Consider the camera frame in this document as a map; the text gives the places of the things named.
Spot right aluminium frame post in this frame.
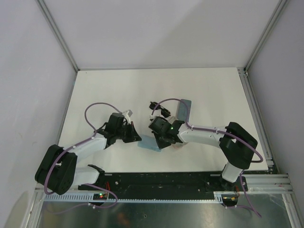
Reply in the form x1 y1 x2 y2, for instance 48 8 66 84
243 0 290 72

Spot white slotted cable duct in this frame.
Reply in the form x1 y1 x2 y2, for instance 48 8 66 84
45 191 236 203

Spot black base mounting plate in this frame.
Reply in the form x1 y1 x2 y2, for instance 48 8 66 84
78 171 249 201

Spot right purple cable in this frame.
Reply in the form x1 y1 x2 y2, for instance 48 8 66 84
152 98 264 218

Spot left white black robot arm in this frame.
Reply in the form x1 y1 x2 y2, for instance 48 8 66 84
34 110 142 195

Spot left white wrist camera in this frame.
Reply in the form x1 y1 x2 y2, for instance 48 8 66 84
122 109 133 124

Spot aluminium frame post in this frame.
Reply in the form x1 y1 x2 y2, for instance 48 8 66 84
36 0 79 72
243 0 290 72

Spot pink glasses case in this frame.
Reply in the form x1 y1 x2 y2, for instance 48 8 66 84
171 142 185 150

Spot brown thin-frame glasses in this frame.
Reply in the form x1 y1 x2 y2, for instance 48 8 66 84
149 101 171 118

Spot purple cable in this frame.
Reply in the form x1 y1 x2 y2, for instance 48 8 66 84
44 102 124 214
152 98 264 218

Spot left aluminium frame post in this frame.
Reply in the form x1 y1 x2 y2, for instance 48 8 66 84
36 0 79 72

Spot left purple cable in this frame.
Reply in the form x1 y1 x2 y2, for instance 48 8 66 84
44 102 124 214

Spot blue-grey glasses case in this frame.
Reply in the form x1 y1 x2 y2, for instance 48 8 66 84
176 99 192 121

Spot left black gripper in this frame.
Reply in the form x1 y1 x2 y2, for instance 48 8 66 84
115 121 142 143

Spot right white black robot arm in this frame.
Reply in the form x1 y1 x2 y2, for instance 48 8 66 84
149 116 258 190

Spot small blue cloth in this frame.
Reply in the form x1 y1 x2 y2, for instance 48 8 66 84
137 135 162 152

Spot small circuit board with leds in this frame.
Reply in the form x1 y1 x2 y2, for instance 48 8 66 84
93 193 108 200

